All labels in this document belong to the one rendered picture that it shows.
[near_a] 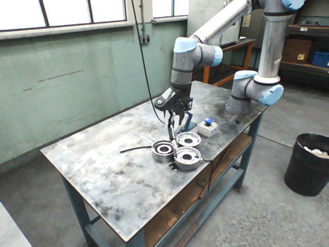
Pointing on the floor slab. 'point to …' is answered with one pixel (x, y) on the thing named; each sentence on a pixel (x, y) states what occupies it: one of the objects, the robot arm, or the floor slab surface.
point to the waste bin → (308, 165)
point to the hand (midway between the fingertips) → (170, 129)
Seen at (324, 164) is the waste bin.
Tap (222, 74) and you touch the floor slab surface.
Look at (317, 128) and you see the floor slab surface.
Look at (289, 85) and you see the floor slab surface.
